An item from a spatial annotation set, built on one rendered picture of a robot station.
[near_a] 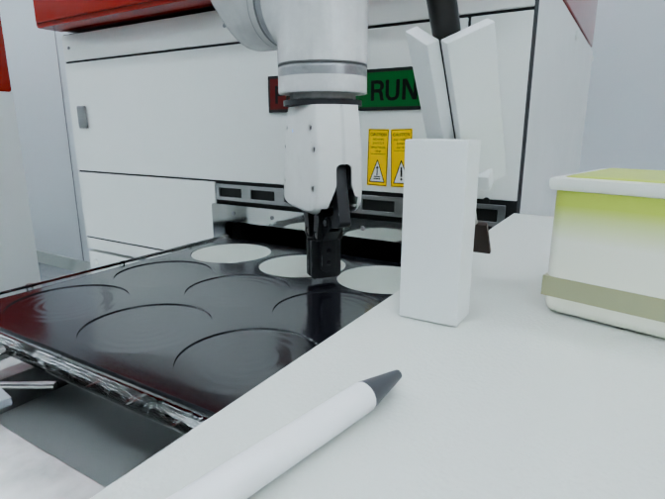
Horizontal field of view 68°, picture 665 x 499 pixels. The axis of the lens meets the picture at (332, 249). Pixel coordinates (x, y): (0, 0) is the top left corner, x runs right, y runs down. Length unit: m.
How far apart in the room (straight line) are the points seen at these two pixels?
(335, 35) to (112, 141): 0.61
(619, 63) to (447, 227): 1.85
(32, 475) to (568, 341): 0.27
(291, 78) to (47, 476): 0.34
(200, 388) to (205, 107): 0.55
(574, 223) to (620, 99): 1.80
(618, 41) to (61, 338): 1.93
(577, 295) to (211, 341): 0.25
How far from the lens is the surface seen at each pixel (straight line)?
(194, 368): 0.35
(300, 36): 0.46
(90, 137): 1.03
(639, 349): 0.25
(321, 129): 0.44
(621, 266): 0.25
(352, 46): 0.46
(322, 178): 0.44
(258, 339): 0.38
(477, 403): 0.18
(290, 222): 0.69
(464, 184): 0.22
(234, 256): 0.62
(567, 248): 0.26
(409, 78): 0.61
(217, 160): 0.79
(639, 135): 2.05
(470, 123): 0.24
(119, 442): 0.44
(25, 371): 0.51
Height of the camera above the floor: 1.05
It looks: 14 degrees down
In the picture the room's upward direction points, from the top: straight up
